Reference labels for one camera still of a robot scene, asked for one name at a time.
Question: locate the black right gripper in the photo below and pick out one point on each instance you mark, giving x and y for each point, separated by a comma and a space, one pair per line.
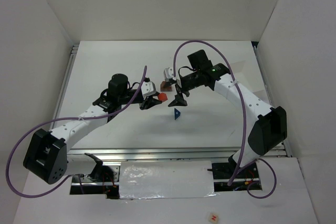
179, 88

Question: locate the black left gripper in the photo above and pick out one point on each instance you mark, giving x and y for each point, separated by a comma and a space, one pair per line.
143, 100

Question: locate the blue triangle wood block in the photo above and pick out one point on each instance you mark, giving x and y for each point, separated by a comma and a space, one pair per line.
177, 113

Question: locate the red cube wood block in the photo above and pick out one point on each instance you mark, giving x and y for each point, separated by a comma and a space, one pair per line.
162, 97

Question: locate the brown wedge wood block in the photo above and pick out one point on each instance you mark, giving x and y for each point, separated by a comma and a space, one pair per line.
165, 85

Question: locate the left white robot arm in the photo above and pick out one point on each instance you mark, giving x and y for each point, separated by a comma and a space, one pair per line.
46, 156

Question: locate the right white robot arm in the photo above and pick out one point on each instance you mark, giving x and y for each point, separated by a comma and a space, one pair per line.
264, 126

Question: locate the silver foil sheet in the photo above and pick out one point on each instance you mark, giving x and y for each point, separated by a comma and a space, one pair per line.
156, 180

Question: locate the small letter N tile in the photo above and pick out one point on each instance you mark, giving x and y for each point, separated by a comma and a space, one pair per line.
213, 218

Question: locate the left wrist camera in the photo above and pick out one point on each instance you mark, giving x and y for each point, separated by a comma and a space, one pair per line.
147, 88

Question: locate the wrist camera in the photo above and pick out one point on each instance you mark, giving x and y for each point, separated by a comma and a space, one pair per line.
169, 77
147, 88

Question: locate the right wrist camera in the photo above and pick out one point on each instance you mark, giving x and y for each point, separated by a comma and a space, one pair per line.
169, 77

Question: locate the aluminium rail frame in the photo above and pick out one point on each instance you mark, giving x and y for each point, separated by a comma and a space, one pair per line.
209, 125

